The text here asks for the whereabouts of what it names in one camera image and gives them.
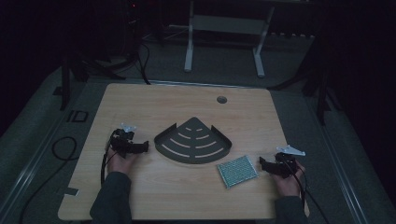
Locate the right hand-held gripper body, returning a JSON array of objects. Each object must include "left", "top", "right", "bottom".
[{"left": 269, "top": 145, "right": 306, "bottom": 179}]

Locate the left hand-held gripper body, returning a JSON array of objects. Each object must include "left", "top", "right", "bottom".
[{"left": 109, "top": 122, "right": 140, "bottom": 159}]

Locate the black corner shelf tray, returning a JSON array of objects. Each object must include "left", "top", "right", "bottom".
[{"left": 153, "top": 116, "right": 233, "bottom": 165}]

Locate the person's left hand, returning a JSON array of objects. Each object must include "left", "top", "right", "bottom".
[{"left": 106, "top": 150, "right": 138, "bottom": 175}]

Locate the person's right hand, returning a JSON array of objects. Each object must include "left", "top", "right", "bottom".
[{"left": 270, "top": 163, "right": 306, "bottom": 198}]

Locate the black tape strip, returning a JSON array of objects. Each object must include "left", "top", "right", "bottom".
[{"left": 59, "top": 187, "right": 80, "bottom": 197}]

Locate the black tripod stand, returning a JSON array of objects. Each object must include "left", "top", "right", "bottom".
[{"left": 59, "top": 0, "right": 151, "bottom": 112}]

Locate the black metal stand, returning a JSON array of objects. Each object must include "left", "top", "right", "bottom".
[{"left": 267, "top": 18, "right": 344, "bottom": 127}]

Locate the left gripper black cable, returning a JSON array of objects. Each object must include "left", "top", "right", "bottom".
[{"left": 100, "top": 133, "right": 120, "bottom": 186}]

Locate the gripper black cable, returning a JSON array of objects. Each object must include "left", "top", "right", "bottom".
[
  {"left": 282, "top": 160, "right": 331, "bottom": 224},
  {"left": 100, "top": 133, "right": 120, "bottom": 186}
]

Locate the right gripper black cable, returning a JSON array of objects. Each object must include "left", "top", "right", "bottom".
[{"left": 282, "top": 160, "right": 331, "bottom": 224}]

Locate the black floor cable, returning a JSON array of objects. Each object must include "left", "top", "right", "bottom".
[{"left": 18, "top": 135, "right": 78, "bottom": 224}]

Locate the white metal desk frame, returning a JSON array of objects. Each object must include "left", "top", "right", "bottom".
[{"left": 183, "top": 0, "right": 276, "bottom": 78}]

